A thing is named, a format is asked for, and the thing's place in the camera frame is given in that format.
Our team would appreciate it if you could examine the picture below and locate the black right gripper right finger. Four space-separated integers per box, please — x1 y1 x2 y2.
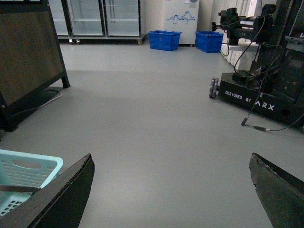
249 153 304 228

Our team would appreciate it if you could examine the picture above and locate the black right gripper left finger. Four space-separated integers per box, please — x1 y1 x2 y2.
0 154 95 228

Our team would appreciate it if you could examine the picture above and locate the light blue plastic basket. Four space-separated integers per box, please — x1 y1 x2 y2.
0 150 64 217

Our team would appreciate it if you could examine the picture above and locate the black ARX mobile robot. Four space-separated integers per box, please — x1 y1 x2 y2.
209 0 304 128

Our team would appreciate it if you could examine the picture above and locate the dark wooden display stand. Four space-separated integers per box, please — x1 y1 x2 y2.
0 0 70 132

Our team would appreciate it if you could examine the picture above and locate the blue crate right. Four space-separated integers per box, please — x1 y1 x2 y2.
195 31 223 53

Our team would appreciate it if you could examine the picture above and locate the blue crate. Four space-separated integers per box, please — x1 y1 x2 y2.
195 31 223 53
147 30 182 51

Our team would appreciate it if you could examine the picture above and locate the glass door refrigerator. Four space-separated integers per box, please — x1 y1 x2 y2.
48 0 146 44

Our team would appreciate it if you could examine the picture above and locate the blue crate left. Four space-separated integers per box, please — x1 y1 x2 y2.
147 30 182 51

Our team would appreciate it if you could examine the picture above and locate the white cabinet with mountain print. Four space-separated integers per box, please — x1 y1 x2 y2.
163 0 200 46

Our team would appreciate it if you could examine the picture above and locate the black cable on floor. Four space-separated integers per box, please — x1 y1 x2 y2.
241 111 304 133

